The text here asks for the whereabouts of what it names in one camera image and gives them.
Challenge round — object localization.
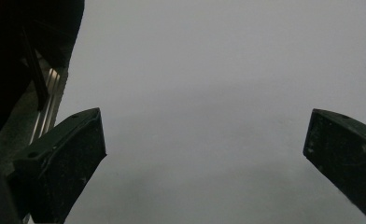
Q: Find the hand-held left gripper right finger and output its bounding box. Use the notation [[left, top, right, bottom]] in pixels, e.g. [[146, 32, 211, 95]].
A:
[[303, 108, 366, 224]]

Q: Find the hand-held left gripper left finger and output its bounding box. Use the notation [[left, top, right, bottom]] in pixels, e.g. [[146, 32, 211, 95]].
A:
[[7, 107, 107, 224]]

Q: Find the aluminium table edge rail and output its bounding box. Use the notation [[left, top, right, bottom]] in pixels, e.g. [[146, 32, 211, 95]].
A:
[[0, 52, 69, 175]]

